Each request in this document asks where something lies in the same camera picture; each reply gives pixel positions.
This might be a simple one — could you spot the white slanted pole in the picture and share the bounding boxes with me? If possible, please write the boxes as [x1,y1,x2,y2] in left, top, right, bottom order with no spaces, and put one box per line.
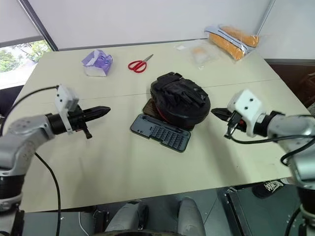
[255,0,276,35]

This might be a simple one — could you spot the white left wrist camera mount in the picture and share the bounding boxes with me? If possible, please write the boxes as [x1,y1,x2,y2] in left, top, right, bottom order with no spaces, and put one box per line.
[54,84,80,136]

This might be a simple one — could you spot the red handled scissors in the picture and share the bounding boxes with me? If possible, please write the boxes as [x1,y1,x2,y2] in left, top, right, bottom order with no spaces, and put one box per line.
[127,54,155,74]

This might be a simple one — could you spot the purple and white carton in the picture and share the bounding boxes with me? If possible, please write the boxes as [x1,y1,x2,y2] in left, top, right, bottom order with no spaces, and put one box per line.
[81,49,114,78]

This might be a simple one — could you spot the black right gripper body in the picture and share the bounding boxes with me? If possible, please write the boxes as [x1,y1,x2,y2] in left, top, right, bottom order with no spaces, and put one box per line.
[224,110,247,139]

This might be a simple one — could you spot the black round tool bag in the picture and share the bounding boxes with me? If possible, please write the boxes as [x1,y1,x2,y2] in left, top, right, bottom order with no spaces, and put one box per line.
[149,71,212,131]

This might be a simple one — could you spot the dark brown seat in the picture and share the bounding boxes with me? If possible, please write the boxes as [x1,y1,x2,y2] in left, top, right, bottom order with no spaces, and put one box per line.
[266,58,315,115]

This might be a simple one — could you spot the black metal frame box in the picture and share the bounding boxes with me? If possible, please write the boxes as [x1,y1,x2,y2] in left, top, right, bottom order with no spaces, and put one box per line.
[223,188,305,236]

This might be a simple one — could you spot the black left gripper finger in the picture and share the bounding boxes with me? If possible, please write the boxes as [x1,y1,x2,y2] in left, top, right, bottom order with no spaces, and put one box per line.
[83,106,112,115]
[83,112,109,122]

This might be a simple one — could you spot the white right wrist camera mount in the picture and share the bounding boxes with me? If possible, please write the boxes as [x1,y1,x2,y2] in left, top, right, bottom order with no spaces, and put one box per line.
[226,88,268,138]

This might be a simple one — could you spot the thin white cable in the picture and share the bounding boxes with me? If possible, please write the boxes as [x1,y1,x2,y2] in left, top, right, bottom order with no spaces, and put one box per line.
[78,211,86,232]

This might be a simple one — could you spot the black cap with white print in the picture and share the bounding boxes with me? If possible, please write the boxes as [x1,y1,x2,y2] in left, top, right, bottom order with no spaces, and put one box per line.
[252,178,289,200]

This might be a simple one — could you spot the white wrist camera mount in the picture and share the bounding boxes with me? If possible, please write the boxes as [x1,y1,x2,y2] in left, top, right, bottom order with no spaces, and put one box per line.
[226,88,268,138]
[54,84,80,136]

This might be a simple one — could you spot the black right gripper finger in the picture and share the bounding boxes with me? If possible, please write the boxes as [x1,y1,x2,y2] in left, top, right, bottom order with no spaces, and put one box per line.
[211,107,231,116]
[214,112,232,122]

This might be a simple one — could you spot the clear bag with orange item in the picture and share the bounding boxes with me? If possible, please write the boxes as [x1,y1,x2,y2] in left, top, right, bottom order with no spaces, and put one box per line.
[189,45,221,70]

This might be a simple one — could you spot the dark window frame bar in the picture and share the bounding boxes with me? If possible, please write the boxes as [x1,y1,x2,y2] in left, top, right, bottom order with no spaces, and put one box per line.
[17,0,60,52]

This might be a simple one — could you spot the orange roll in plastic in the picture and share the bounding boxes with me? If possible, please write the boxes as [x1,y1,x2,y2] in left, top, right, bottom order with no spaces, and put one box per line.
[208,32,247,62]
[220,24,260,48]

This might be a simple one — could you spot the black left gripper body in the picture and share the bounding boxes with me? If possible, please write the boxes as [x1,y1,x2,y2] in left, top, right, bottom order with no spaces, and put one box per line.
[67,105,93,140]

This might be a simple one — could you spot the grey robot right leg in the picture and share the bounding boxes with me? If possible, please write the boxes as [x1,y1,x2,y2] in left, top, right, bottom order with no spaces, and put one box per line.
[178,197,207,236]

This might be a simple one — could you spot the dark screwdriver bit case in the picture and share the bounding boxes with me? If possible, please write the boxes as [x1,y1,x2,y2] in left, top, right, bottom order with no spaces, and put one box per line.
[129,113,192,154]

